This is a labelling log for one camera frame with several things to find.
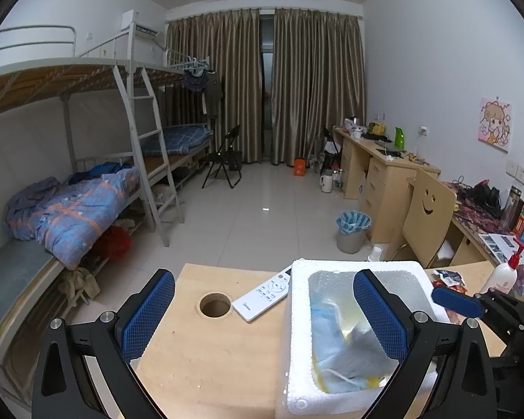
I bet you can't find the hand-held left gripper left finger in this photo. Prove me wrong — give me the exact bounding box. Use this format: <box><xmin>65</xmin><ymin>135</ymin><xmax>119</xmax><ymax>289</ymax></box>
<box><xmin>30</xmin><ymin>268</ymin><xmax>176</xmax><ymax>419</ymax></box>

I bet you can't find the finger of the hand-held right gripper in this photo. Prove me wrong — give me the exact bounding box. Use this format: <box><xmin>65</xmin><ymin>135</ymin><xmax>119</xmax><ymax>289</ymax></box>
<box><xmin>432</xmin><ymin>287</ymin><xmax>514</xmax><ymax>319</ymax></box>

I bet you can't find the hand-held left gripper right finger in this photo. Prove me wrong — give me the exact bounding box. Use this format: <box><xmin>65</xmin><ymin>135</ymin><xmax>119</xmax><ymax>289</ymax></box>
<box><xmin>353</xmin><ymin>268</ymin><xmax>499</xmax><ymax>419</ymax></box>

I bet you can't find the grey cloth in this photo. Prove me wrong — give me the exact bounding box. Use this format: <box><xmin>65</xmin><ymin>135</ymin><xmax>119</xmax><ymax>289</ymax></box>
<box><xmin>332</xmin><ymin>326</ymin><xmax>399</xmax><ymax>380</ymax></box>

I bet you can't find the blue face mask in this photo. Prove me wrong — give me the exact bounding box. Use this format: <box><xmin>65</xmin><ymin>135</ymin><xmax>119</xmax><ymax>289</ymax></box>
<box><xmin>310</xmin><ymin>297</ymin><xmax>398</xmax><ymax>394</ymax></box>

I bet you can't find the white foam box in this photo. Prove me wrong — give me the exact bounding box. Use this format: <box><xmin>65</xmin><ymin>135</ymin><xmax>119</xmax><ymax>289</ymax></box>
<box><xmin>275</xmin><ymin>258</ymin><xmax>446</xmax><ymax>417</ymax></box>

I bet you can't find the red snack packet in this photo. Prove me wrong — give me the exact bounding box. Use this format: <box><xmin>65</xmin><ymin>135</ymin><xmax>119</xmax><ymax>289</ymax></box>
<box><xmin>437</xmin><ymin>280</ymin><xmax>469</xmax><ymax>324</ymax></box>

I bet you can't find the blue white snack packet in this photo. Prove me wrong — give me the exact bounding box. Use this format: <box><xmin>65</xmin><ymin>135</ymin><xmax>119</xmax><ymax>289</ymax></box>
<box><xmin>432</xmin><ymin>269</ymin><xmax>464</xmax><ymax>287</ymax></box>

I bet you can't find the white pump bottle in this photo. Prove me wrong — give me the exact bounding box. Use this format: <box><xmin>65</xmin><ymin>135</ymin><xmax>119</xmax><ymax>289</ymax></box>
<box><xmin>489</xmin><ymin>239</ymin><xmax>524</xmax><ymax>293</ymax></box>

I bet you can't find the printed paper sheet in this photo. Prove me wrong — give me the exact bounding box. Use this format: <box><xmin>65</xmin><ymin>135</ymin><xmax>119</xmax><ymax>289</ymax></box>
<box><xmin>478</xmin><ymin>232</ymin><xmax>524</xmax><ymax>266</ymax></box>

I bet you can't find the red bag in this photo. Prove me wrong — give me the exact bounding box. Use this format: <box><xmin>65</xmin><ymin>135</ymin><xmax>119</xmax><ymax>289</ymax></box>
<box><xmin>98</xmin><ymin>227</ymin><xmax>132</xmax><ymax>263</ymax></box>

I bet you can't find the grey trash bin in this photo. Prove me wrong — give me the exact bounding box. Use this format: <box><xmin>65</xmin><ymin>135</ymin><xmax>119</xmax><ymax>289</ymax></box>
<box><xmin>335</xmin><ymin>210</ymin><xmax>372</xmax><ymax>255</ymax></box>

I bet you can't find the wooden chair with smiley cutout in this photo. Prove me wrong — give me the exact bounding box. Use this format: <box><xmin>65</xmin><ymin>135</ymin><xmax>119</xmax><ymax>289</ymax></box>
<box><xmin>393</xmin><ymin>167</ymin><xmax>457</xmax><ymax>269</ymax></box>

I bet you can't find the printed desk mat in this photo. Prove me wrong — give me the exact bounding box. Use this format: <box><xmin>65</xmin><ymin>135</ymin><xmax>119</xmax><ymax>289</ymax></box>
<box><xmin>454</xmin><ymin>183</ymin><xmax>524</xmax><ymax>233</ymax></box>

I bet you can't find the black bag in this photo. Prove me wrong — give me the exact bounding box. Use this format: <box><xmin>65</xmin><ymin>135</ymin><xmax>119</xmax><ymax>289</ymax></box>
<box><xmin>467</xmin><ymin>183</ymin><xmax>503</xmax><ymax>219</ymax></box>

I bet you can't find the dark thermos bottle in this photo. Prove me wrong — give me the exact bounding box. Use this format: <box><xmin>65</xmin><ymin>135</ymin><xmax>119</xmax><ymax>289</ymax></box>
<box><xmin>507</xmin><ymin>185</ymin><xmax>522</xmax><ymax>228</ymax></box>

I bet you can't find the white remote control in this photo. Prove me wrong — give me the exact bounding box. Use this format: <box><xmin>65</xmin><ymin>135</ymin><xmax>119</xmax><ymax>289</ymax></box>
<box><xmin>231</xmin><ymin>272</ymin><xmax>294</xmax><ymax>324</ymax></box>

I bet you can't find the blue patterned quilt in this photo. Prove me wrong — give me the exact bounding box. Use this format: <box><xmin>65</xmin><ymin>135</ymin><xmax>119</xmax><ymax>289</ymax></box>
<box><xmin>6</xmin><ymin>168</ymin><xmax>140</xmax><ymax>271</ymax></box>

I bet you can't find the long wooden desk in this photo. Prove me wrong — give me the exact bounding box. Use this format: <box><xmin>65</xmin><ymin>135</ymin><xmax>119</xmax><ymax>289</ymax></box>
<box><xmin>333</xmin><ymin>127</ymin><xmax>442</xmax><ymax>245</ymax></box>

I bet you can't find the grey metal bed ladder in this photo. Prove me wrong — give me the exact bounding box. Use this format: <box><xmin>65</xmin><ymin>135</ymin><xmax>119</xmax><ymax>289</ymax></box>
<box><xmin>114</xmin><ymin>65</ymin><xmax>184</xmax><ymax>247</ymax></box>

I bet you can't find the blue plaid bedding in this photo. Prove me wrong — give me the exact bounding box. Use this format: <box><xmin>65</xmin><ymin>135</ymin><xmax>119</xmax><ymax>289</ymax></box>
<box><xmin>140</xmin><ymin>124</ymin><xmax>213</xmax><ymax>156</ymax></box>

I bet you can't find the black folding chair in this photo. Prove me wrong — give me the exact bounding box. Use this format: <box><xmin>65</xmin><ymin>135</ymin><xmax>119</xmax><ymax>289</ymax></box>
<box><xmin>202</xmin><ymin>124</ymin><xmax>243</xmax><ymax>189</ymax></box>

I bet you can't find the dark grey hanging shirt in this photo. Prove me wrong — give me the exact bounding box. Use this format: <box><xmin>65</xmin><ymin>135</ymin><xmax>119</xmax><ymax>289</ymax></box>
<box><xmin>203</xmin><ymin>72</ymin><xmax>224</xmax><ymax>118</ymax></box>

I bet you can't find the brown curtain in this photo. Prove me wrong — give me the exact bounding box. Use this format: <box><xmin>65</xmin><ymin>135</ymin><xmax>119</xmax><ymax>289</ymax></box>
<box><xmin>166</xmin><ymin>9</ymin><xmax>263</xmax><ymax>164</ymax></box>
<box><xmin>273</xmin><ymin>8</ymin><xmax>367</xmax><ymax>167</ymax></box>

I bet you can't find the dark blue hanging garment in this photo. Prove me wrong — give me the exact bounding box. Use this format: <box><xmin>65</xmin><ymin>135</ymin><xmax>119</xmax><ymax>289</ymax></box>
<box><xmin>183</xmin><ymin>70</ymin><xmax>208</xmax><ymax>92</ymax></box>

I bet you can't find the grey metal bunk bed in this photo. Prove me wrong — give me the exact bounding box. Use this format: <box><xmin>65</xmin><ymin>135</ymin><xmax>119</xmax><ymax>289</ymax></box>
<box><xmin>131</xmin><ymin>48</ymin><xmax>219</xmax><ymax>184</ymax></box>
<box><xmin>0</xmin><ymin>26</ymin><xmax>184</xmax><ymax>402</ymax></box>

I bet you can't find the white air conditioner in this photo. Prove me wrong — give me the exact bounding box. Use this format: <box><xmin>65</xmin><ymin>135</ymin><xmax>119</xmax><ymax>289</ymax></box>
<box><xmin>121</xmin><ymin>10</ymin><xmax>160</xmax><ymax>36</ymax></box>

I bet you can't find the wall poster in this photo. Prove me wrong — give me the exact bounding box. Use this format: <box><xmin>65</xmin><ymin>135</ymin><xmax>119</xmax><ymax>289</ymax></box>
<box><xmin>477</xmin><ymin>97</ymin><xmax>513</xmax><ymax>151</ymax></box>

